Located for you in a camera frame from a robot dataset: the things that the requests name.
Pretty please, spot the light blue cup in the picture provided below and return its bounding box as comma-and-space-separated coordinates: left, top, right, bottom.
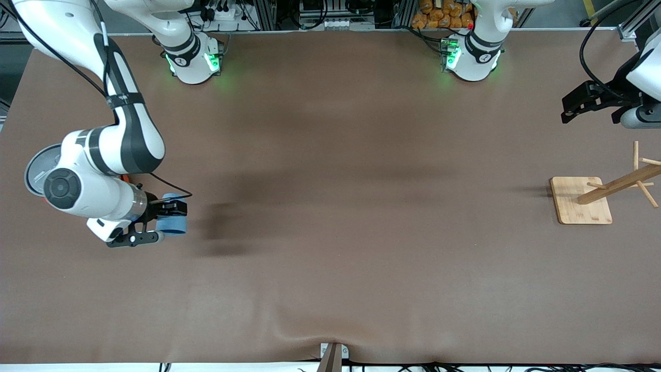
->
156, 194, 190, 235

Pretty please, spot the wooden mug tree stand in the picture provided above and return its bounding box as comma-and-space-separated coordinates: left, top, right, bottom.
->
550, 141, 661, 225

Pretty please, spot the orange can with grey lid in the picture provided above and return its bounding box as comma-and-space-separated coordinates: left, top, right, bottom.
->
24, 144, 130, 206

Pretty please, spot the orange snack bags pile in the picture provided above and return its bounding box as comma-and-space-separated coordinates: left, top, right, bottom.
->
412, 0, 476, 29

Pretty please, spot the white power strip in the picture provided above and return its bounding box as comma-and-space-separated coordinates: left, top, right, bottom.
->
203, 0, 247, 21

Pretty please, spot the white connector strip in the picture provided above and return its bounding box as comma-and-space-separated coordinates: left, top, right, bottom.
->
305, 18, 375, 30

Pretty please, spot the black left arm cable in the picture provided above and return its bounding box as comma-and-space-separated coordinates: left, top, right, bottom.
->
579, 0, 641, 101

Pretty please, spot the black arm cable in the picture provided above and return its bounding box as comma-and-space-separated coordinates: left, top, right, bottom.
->
3, 0, 193, 200
579, 0, 641, 101

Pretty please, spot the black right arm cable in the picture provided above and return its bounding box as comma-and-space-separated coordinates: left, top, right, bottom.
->
3, 0, 193, 200

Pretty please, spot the metal table edge bracket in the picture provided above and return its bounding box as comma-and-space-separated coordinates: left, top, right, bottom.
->
320, 343, 350, 360

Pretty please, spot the brown camera pole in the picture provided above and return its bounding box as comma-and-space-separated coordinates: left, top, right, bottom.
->
316, 344, 342, 372

